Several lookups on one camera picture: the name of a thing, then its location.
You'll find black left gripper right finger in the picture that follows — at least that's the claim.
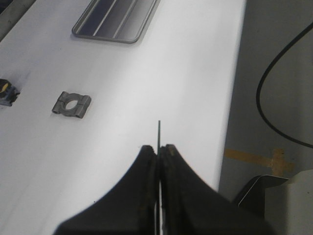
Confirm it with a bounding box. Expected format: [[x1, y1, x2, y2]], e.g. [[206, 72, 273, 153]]
[[160, 144, 274, 235]]

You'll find black cable on floor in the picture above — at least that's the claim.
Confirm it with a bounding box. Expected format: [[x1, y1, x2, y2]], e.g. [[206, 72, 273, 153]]
[[255, 21, 313, 148]]

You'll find silver metal tray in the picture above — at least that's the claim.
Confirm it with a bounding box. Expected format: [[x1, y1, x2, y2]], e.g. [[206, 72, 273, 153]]
[[72, 0, 158, 44]]

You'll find grey metal clamp block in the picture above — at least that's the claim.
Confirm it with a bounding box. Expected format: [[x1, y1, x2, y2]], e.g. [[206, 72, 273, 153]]
[[52, 91, 91, 118]]

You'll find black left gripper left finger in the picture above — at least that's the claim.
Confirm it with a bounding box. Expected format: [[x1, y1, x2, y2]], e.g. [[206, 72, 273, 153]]
[[55, 145, 158, 235]]

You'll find red emergency stop button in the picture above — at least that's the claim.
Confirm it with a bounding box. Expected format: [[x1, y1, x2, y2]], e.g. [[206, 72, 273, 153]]
[[0, 79, 20, 107]]

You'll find bent metal bracket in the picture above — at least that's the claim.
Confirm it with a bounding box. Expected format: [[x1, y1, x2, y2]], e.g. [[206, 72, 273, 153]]
[[232, 175, 288, 218]]

